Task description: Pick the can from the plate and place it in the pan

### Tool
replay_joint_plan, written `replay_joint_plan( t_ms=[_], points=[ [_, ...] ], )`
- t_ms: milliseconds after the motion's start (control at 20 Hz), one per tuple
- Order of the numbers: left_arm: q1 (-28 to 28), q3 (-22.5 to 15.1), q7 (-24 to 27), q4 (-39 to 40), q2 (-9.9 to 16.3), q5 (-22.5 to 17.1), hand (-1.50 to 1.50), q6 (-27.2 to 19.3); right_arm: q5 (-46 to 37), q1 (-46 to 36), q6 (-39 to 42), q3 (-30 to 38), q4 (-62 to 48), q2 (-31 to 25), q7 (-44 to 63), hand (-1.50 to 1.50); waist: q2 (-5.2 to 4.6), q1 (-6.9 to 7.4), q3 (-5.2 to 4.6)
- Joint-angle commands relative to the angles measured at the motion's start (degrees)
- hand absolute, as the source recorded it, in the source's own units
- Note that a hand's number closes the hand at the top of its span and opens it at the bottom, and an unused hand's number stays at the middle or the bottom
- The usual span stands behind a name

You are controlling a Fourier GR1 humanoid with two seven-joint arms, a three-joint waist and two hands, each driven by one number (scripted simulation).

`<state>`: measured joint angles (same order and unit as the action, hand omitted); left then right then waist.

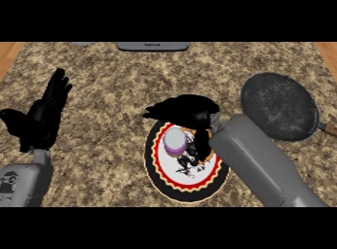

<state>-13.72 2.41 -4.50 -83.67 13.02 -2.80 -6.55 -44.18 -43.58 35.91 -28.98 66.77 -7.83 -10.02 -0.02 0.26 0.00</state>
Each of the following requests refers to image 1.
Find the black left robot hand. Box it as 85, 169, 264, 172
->
0, 67, 73, 154

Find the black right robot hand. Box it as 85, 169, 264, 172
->
141, 93, 221, 163

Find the grey appliance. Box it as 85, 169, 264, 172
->
115, 42, 190, 53

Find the dark pan with wooden handle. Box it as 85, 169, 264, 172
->
239, 71, 337, 146

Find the black red white plate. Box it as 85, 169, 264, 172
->
141, 120, 230, 204

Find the purple can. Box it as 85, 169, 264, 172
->
160, 126, 188, 159

